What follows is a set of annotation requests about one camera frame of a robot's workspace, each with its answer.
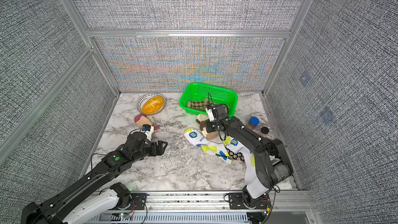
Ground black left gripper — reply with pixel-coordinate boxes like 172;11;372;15
132;139;169;163

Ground cream brown block sock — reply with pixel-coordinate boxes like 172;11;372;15
196;114;218;141

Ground brown argyle sock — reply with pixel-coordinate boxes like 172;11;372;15
187;99;210;111

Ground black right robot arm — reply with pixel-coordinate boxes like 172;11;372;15
206;103;293;208

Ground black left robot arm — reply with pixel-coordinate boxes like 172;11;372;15
21;132;168;224

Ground jar with blue lid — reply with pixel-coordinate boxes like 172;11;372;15
247;116;260;130

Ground green plastic basket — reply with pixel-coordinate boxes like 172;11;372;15
179;83;238;117

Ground pink tan striped sock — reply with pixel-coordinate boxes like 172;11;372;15
134;114;159;131

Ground white sock yellow dots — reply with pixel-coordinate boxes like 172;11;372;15
222;136;257;185
183;128;232;164

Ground dark floral sock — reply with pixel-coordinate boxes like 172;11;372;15
227;148;245;162

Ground patterned bowl with orange food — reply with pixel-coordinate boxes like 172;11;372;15
137;93;166;115

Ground jar with black lid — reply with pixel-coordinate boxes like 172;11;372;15
259;127;269;138

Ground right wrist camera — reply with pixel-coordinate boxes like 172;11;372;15
206;106;215;122

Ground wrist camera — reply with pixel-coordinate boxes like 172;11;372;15
206;106;215;122
142;124;154;141

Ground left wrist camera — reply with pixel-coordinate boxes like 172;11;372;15
142;124;154;141

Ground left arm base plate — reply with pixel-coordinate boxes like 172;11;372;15
116;193;148;210

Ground aluminium front rail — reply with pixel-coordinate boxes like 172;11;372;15
71;190;321;215

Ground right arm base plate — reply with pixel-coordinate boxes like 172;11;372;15
224;192;272;211

